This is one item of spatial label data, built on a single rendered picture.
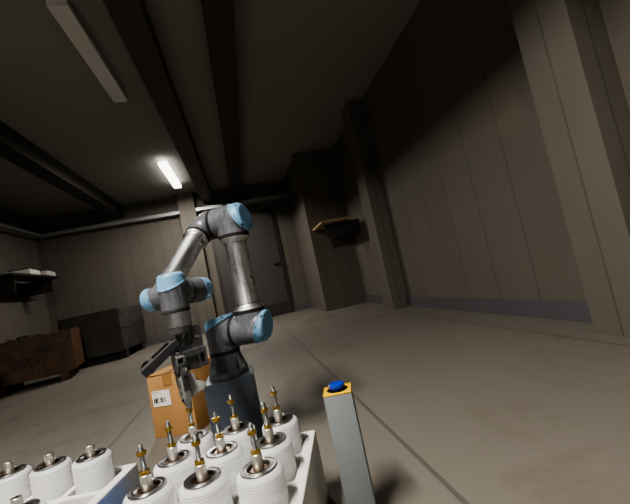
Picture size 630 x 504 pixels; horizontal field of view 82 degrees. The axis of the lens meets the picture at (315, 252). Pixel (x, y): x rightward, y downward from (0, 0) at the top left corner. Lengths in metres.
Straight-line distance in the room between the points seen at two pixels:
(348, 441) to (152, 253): 6.93
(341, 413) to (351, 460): 0.11
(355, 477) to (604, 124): 1.88
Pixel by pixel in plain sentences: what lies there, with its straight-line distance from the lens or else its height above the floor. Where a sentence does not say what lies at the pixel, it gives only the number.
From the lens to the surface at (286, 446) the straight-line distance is 0.93.
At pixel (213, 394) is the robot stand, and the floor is 0.27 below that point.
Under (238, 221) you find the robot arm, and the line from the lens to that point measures 1.38.
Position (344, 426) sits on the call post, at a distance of 0.98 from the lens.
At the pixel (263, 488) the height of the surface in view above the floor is 0.23.
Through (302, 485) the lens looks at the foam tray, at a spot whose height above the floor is 0.18.
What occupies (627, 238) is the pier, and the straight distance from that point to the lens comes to 2.19.
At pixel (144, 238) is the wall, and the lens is 7.74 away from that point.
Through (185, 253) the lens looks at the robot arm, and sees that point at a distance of 1.35.
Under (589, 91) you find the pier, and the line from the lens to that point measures 2.25.
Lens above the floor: 0.60
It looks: 4 degrees up
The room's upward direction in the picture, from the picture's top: 12 degrees counter-clockwise
